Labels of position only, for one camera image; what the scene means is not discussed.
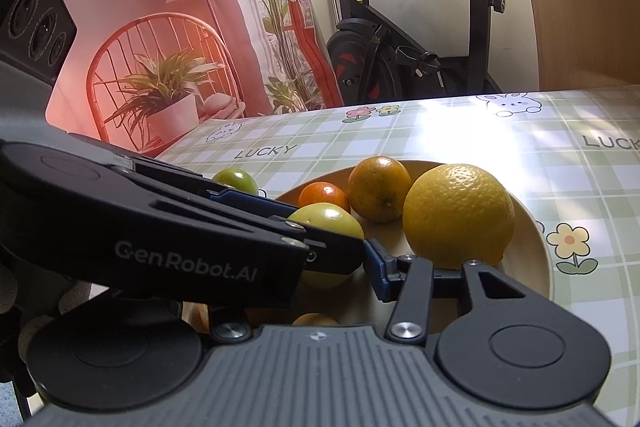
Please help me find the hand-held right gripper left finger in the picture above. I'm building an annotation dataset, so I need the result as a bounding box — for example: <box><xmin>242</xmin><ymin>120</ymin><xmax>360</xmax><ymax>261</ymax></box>
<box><xmin>207</xmin><ymin>306</ymin><xmax>253</xmax><ymax>342</ymax></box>

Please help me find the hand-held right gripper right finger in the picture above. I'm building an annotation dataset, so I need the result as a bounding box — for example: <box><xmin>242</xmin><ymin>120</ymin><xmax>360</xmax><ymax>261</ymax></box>
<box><xmin>363</xmin><ymin>238</ymin><xmax>553</xmax><ymax>342</ymax></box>

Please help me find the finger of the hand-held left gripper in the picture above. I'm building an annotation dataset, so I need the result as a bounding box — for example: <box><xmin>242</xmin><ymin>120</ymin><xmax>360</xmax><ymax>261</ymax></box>
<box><xmin>272</xmin><ymin>216</ymin><xmax>366</xmax><ymax>278</ymax></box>
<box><xmin>202</xmin><ymin>187</ymin><xmax>301</xmax><ymax>222</ymax></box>

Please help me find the yellowish green round plum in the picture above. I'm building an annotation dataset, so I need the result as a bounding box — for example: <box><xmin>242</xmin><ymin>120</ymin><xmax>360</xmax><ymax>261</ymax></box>
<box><xmin>287</xmin><ymin>202</ymin><xmax>366</xmax><ymax>290</ymax></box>

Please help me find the small orange mandarin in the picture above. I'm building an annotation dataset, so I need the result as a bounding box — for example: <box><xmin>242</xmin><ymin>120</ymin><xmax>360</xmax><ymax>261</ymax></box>
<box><xmin>298</xmin><ymin>182</ymin><xmax>351</xmax><ymax>214</ymax></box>

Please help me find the large orange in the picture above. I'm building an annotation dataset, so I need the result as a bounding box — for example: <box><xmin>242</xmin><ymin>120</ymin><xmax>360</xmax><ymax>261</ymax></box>
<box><xmin>291</xmin><ymin>313</ymin><xmax>340</xmax><ymax>327</ymax></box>

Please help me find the yellowish speckled orange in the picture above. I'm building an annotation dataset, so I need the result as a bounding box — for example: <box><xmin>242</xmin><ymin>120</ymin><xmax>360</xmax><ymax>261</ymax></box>
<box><xmin>347</xmin><ymin>156</ymin><xmax>412</xmax><ymax>224</ymax></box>

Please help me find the yellow lemon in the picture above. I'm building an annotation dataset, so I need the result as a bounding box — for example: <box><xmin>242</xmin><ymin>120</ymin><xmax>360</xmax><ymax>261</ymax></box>
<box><xmin>402</xmin><ymin>163</ymin><xmax>516</xmax><ymax>269</ymax></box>

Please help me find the round beige plate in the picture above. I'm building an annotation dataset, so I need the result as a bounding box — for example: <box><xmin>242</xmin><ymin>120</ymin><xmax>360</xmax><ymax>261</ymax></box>
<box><xmin>272</xmin><ymin>159</ymin><xmax>556</xmax><ymax>335</ymax></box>

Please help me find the person's left hand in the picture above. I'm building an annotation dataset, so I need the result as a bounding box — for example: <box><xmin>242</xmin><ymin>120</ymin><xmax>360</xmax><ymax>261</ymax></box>
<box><xmin>0</xmin><ymin>259</ymin><xmax>93</xmax><ymax>358</ymax></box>

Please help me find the black exercise bike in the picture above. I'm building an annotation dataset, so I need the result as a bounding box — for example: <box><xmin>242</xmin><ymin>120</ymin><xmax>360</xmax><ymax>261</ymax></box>
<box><xmin>287</xmin><ymin>0</ymin><xmax>526</xmax><ymax>108</ymax></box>

